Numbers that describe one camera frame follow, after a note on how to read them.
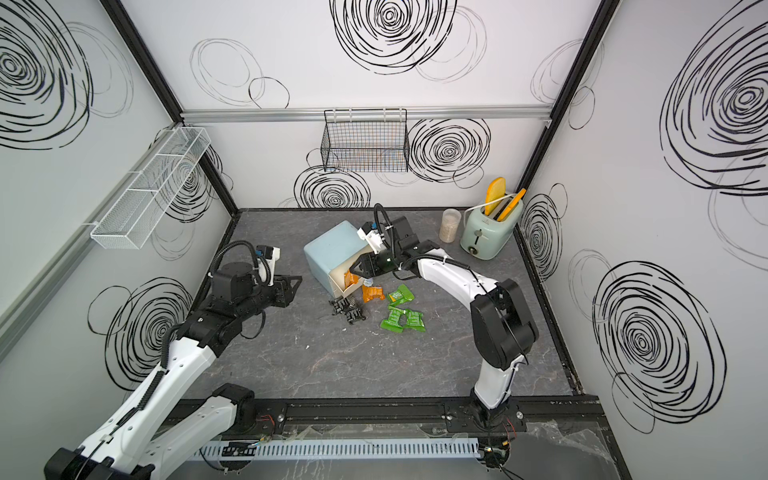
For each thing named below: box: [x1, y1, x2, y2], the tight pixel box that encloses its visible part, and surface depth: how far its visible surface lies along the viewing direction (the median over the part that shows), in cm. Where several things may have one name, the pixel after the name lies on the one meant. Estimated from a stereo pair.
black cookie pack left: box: [328, 298, 351, 315], surface depth 94 cm
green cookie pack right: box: [403, 308, 427, 333], surface depth 91 cm
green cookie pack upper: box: [388, 284, 415, 306], surface depth 97 cm
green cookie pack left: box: [380, 306, 405, 333], surface depth 91 cm
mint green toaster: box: [460, 195, 524, 261], surface depth 99 cm
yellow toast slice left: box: [484, 176, 507, 216], surface depth 99 cm
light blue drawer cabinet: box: [304, 220, 369, 299], surface depth 91 cm
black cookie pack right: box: [344, 307, 367, 324], surface depth 92 cm
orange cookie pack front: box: [344, 269, 359, 288], surface depth 85 cm
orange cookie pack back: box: [362, 285, 386, 303], surface depth 96 cm
